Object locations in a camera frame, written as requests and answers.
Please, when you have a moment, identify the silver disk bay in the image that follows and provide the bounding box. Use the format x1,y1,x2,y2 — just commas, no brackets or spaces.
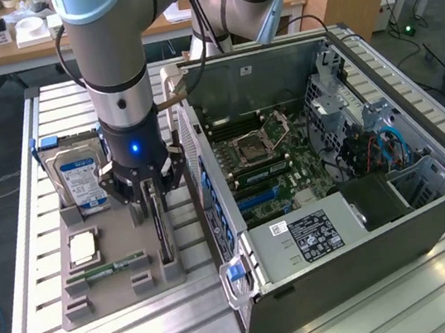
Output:
385,152,445,213

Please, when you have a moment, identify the white tape roll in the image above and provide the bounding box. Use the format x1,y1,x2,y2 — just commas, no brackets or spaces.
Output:
15,15,45,39

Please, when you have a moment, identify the black graphics card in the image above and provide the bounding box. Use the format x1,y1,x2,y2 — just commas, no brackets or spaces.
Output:
140,175,177,268

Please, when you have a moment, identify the grey power supply unit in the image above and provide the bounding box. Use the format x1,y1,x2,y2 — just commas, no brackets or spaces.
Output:
235,189,376,297

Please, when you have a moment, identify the silver CPU chip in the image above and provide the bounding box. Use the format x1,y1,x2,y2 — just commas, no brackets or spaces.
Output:
67,230,99,265

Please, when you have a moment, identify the silver socket cover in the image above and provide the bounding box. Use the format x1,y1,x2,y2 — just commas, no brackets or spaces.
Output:
255,106,295,156

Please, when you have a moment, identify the white paper stack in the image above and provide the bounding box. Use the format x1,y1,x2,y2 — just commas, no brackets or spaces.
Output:
161,0,194,25

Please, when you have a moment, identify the grey parts rack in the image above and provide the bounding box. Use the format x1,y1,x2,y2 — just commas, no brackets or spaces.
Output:
42,180,193,333

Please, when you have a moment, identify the black cable behind case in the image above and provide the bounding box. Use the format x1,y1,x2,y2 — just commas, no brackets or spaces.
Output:
267,7,360,54

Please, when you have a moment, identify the green RAM stick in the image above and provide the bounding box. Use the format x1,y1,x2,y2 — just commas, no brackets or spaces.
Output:
229,158,294,187
63,251,149,285

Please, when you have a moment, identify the dark grey PC case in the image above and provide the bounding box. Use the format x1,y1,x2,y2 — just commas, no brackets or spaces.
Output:
157,7,445,333

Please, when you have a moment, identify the hard disk with blue carrier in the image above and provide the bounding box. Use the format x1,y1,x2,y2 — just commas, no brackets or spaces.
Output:
27,123,119,222

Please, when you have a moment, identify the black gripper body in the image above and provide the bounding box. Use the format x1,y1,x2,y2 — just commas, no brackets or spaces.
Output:
97,104,173,188

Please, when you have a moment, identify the white flat box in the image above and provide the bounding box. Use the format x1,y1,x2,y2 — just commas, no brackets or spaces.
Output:
13,24,54,50

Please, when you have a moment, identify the CPU socket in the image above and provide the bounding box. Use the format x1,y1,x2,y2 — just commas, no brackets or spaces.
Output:
232,128,277,169

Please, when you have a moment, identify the bag of dark parts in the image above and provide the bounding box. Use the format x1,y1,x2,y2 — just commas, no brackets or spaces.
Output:
27,0,51,14

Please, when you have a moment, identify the green motherboard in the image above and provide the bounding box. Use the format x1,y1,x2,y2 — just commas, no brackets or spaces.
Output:
196,89,352,235

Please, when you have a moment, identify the blue expansion slot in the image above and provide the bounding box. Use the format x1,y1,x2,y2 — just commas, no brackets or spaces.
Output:
236,186,283,214

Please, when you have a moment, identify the white cube box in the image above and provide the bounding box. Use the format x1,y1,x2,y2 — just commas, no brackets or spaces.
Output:
45,12,66,41

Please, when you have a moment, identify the blue wire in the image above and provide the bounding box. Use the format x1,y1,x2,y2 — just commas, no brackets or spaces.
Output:
379,121,416,172

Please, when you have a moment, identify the silver drive cage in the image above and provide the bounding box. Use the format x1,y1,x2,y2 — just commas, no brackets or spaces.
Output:
300,61,401,150

